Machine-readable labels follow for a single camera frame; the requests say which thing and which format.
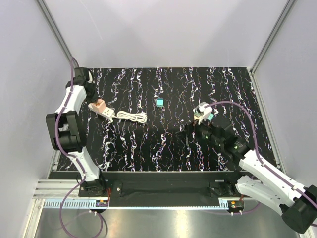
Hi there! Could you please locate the beige cube adapter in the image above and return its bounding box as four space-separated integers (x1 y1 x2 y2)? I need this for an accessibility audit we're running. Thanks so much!
95 99 106 113

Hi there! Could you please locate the teal plug adapter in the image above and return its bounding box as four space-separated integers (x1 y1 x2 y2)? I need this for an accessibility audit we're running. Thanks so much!
207 113 214 121

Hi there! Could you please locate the blue plug adapter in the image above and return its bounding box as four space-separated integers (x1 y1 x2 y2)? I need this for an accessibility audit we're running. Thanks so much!
156 98 164 108

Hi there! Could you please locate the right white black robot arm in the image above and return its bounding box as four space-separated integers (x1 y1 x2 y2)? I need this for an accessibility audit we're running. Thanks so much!
176 119 317 234

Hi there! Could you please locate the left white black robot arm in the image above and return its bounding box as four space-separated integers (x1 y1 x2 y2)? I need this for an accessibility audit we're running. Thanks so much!
46 67 107 197

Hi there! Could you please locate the black marbled table mat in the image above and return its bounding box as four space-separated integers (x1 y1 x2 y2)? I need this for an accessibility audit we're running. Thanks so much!
79 67 276 172

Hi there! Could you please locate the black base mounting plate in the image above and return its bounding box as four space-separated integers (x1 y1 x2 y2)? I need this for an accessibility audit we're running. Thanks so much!
79 172 242 209

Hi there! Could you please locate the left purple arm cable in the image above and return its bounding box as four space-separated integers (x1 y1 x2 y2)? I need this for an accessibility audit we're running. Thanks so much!
54 57 86 194

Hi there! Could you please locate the white coiled strip cable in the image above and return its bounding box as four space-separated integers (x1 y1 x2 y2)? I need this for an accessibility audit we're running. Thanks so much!
108 111 148 124

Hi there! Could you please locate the left aluminium frame post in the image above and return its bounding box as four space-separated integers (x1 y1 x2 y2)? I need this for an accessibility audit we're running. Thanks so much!
35 0 79 67

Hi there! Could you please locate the aluminium frame post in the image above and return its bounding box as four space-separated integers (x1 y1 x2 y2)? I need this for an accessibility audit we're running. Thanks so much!
35 0 79 67
250 0 297 74

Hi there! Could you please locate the slotted cable duct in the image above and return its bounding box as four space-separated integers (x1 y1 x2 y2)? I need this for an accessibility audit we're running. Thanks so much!
44 199 109 209

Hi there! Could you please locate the right aluminium frame post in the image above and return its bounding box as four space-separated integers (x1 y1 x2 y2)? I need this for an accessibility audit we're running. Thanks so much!
250 0 297 74

